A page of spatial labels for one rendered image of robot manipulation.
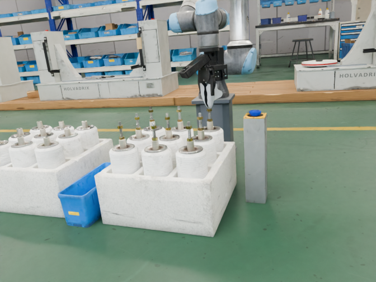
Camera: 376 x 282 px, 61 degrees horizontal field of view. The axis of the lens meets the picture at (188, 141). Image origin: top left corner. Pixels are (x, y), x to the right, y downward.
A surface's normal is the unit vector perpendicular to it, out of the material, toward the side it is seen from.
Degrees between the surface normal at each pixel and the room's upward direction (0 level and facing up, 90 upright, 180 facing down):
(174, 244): 0
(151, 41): 90
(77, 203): 92
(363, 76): 90
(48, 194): 90
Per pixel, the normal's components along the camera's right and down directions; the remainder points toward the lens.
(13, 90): 0.96, 0.00
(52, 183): -0.29, 0.30
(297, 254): -0.08, -0.95
